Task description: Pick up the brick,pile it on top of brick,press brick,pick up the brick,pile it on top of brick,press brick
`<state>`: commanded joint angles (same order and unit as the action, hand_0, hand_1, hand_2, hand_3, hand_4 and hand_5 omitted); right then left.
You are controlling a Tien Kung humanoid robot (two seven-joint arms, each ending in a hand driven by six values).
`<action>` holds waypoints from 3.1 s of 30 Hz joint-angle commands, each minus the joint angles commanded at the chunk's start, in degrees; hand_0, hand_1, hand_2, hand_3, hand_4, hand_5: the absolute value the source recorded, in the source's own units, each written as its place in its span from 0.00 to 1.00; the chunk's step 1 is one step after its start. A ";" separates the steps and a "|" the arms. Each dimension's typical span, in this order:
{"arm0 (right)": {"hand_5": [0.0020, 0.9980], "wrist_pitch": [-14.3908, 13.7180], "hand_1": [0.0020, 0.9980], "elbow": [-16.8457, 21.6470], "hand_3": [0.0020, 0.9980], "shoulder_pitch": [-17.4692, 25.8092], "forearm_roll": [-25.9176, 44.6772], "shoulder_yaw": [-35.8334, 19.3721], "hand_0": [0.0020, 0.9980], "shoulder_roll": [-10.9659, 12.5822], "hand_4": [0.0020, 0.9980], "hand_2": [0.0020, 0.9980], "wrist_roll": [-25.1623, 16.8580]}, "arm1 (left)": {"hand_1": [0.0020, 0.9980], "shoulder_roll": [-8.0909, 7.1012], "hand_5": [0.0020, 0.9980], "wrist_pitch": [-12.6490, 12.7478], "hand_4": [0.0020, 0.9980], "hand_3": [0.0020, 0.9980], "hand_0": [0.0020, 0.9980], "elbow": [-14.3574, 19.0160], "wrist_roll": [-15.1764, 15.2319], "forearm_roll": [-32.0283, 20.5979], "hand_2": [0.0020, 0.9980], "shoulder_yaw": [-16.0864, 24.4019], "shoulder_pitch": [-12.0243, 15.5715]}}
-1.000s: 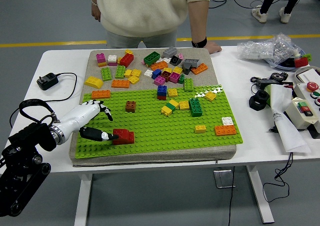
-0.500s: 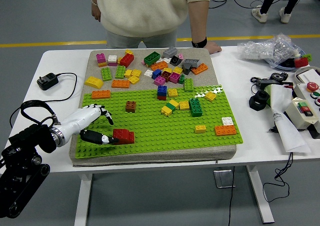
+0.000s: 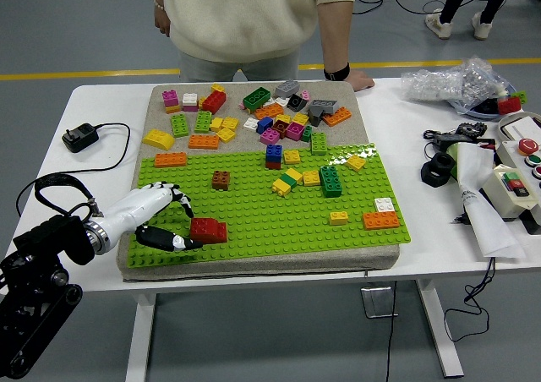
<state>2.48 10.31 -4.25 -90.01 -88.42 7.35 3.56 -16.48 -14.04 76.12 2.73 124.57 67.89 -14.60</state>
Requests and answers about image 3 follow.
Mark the person's left hand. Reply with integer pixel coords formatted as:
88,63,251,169
347,68,376,92

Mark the person's right hand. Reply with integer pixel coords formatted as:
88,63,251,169
152,6,172,37

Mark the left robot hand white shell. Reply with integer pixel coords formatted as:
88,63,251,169
96,181,205,254

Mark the red curved brick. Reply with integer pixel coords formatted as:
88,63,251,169
189,216,221,240

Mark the orange long brick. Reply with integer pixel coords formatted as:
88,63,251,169
153,152,189,170
254,103,286,122
362,211,402,232
188,134,221,151
322,106,353,129

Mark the grey slope brick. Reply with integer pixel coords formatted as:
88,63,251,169
308,99,341,117

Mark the black slope brick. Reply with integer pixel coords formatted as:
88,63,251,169
287,94,309,113

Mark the yellow curved brick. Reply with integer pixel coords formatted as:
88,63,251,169
141,128,176,152

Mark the brown brick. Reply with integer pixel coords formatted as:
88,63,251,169
211,171,232,194

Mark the dark red brick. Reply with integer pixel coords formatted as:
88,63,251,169
270,119,291,140

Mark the red long brick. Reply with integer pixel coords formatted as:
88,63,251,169
202,90,228,116

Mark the dark green tall brick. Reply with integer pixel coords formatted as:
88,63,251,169
319,166,344,200

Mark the dark green long brick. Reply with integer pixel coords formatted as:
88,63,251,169
242,86,273,114

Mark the black wristwatch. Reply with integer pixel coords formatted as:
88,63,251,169
323,62,352,82

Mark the clear bubble wrap bag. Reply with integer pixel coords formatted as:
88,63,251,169
402,56,516,113

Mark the black power adapter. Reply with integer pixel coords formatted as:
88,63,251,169
424,129,496,151

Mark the large black nut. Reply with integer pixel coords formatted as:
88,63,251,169
420,152,458,188

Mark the black gear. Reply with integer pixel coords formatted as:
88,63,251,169
456,121,488,139

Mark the green sheet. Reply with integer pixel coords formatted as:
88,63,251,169
446,142,462,181

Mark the blue-rimmed bowl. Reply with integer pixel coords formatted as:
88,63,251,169
448,84,520,122

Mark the white table leg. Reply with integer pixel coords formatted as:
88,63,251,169
415,279,465,379
125,293,158,382

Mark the green studded baseplate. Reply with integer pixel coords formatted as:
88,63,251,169
125,143,413,270

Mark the white rounded device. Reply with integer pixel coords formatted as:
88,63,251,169
497,110,541,143

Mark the control box with red button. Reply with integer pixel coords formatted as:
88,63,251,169
494,138,541,181

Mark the white paper sheet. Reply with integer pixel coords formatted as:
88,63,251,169
456,142,527,260

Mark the black plug cord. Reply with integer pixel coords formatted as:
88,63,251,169
15,122,132,220

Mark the black wall plug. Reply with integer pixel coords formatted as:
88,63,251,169
61,122,101,155

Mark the white switch box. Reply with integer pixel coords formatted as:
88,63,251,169
481,165,541,223

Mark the metal bracket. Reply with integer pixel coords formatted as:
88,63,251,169
359,286,400,319

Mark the black hanging cable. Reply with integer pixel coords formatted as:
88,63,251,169
385,281,399,382
443,256,497,344

